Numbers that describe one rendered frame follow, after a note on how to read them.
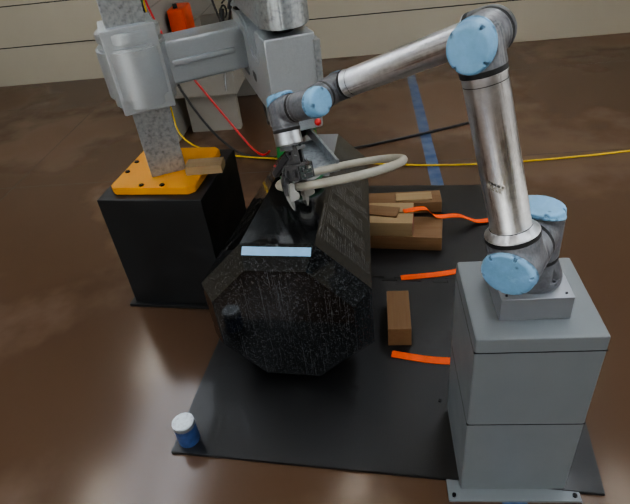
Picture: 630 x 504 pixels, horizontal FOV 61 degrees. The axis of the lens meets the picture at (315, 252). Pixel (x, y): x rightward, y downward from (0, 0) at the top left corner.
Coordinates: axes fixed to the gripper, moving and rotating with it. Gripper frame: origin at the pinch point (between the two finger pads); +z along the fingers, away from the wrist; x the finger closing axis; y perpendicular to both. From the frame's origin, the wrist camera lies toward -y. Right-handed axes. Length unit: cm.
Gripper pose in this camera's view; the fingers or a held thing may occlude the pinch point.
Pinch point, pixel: (299, 204)
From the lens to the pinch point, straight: 184.1
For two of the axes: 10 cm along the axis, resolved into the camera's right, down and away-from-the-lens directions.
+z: 2.1, 9.5, 2.4
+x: 7.0, -3.2, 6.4
